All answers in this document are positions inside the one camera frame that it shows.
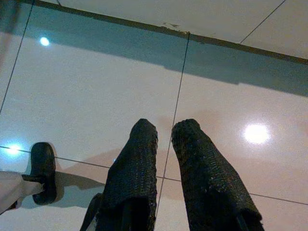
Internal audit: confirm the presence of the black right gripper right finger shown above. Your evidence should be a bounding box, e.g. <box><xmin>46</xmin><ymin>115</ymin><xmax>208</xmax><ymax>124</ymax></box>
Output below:
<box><xmin>171</xmin><ymin>118</ymin><xmax>265</xmax><ymax>231</ymax></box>

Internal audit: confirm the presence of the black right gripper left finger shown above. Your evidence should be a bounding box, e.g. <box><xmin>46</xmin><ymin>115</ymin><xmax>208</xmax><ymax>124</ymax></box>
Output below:
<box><xmin>96</xmin><ymin>118</ymin><xmax>159</xmax><ymax>231</ymax></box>

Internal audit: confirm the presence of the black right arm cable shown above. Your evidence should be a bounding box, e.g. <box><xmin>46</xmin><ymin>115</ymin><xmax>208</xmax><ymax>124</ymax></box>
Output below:
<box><xmin>80</xmin><ymin>192</ymin><xmax>103</xmax><ymax>231</ymax></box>

